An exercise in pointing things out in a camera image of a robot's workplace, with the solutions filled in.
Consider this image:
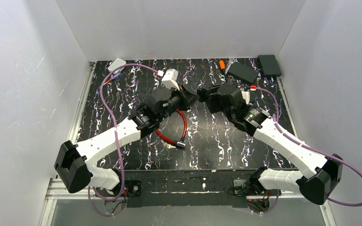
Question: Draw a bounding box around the red cable lock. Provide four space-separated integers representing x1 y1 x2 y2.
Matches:
155 110 188 150

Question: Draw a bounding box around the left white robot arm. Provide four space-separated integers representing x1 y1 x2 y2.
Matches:
54 85 199 194

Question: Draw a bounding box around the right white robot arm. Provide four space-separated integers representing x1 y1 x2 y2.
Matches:
197 83 342 205

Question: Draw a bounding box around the black flat box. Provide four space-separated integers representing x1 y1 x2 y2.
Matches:
227 62 259 85

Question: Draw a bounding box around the black box in corner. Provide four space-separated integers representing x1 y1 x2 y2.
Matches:
257 55 282 77

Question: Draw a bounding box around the red blue pen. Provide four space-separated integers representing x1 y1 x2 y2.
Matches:
104 72 122 85

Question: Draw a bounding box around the white rectangular box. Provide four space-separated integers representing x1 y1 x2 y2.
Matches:
108 58 126 73

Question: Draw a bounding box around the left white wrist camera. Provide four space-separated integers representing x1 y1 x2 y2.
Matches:
162 69 180 90

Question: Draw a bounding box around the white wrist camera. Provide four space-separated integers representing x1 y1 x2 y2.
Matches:
241 91 250 104
162 69 180 90

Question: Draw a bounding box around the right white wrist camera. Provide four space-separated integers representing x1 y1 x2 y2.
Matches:
241 91 250 104

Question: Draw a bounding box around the orange-handled screwdriver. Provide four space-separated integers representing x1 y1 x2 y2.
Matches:
219 60 226 78

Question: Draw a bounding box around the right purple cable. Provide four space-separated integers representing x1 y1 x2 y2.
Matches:
250 86 362 208

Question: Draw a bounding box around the purple cable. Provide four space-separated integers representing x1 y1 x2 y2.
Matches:
250 86 362 208
88 64 164 217

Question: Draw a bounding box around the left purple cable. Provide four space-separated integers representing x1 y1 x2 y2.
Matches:
88 64 164 217

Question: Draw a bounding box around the aluminium frame rail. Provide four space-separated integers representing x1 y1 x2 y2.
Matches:
39 62 96 226

